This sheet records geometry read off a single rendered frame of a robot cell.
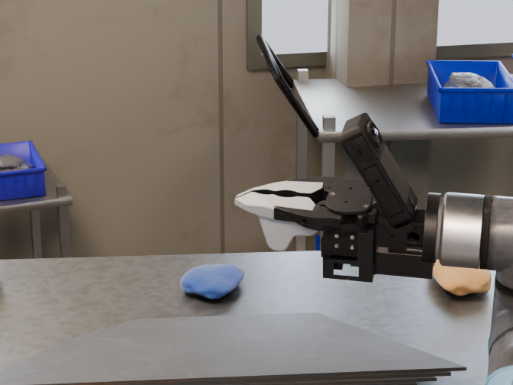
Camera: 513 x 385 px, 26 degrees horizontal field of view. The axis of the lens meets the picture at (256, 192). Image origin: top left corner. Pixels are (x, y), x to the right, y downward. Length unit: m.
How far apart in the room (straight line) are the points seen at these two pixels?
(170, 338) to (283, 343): 0.17
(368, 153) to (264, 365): 0.60
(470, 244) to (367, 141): 0.14
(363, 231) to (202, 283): 0.77
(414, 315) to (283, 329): 0.24
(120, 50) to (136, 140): 0.32
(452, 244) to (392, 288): 0.82
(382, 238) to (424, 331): 0.65
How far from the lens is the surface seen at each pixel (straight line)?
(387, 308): 1.85
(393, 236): 1.14
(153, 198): 3.86
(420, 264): 1.15
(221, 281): 1.87
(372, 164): 1.10
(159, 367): 1.62
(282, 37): 3.77
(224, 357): 1.64
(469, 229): 1.11
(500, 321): 1.14
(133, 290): 1.91
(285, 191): 1.16
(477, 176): 4.17
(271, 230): 1.15
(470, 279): 1.89
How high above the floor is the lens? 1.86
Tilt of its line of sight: 20 degrees down
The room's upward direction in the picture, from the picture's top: straight up
